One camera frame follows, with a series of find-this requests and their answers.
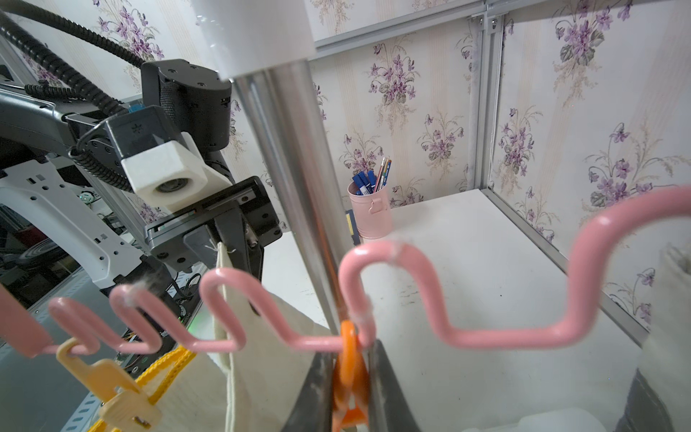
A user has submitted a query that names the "white steel drying rack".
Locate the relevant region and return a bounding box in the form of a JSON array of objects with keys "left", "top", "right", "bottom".
[{"left": 188, "top": 0, "right": 600, "bottom": 432}]

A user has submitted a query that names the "pink metal pen bucket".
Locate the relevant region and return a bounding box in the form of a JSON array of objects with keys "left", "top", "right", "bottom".
[{"left": 347, "top": 182, "right": 394, "bottom": 239}]

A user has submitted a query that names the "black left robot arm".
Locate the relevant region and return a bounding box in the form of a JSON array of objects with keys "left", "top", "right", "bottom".
[{"left": 1, "top": 1, "right": 282, "bottom": 294}]

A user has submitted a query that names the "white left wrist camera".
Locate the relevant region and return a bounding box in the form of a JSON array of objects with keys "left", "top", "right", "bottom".
[{"left": 103, "top": 105, "right": 231, "bottom": 212}]

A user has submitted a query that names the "pink wavy hanger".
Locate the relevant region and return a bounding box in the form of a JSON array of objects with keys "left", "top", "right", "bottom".
[{"left": 0, "top": 185, "right": 691, "bottom": 358}]

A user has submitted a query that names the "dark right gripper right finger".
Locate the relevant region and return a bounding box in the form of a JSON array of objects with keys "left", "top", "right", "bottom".
[{"left": 368, "top": 339, "right": 421, "bottom": 432}]

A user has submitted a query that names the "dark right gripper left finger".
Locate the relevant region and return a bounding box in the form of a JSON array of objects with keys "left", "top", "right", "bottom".
[{"left": 281, "top": 353, "right": 335, "bottom": 432}]

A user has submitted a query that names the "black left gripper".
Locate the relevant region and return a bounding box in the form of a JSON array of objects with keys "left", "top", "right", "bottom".
[{"left": 146, "top": 176, "right": 283, "bottom": 281}]

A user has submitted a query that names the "tan plastic clothespin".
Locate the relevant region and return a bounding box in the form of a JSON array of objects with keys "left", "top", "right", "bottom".
[{"left": 56, "top": 338, "right": 163, "bottom": 432}]

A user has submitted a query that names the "orange plastic clothespin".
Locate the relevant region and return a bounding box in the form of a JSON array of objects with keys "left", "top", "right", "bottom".
[{"left": 331, "top": 320, "right": 370, "bottom": 432}]

